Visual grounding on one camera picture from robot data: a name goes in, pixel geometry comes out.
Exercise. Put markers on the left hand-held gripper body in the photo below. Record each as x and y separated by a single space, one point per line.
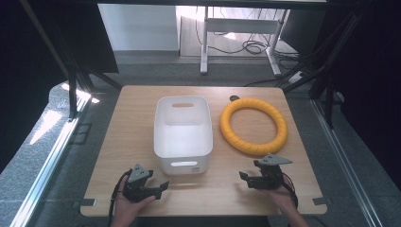
138 174

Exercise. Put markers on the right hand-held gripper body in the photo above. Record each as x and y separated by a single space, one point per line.
271 176

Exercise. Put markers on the white plastic storage bin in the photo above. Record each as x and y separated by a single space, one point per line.
183 138

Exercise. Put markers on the person's right hand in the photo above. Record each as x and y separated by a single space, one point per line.
285 198

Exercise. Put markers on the person's left hand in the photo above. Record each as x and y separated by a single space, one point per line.
124 208

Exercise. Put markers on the dark round table grommet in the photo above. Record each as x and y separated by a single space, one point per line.
234 98

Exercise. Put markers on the white power strip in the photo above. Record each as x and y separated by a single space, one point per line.
296 77

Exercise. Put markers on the black metal stand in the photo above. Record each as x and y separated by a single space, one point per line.
73 91
327 85

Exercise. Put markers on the black curtain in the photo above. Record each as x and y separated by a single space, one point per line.
25 63
372 78

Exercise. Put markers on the aluminium rail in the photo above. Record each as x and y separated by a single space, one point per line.
346 167
50 160

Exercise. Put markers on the white metal desk frame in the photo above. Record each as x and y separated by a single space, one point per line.
204 47

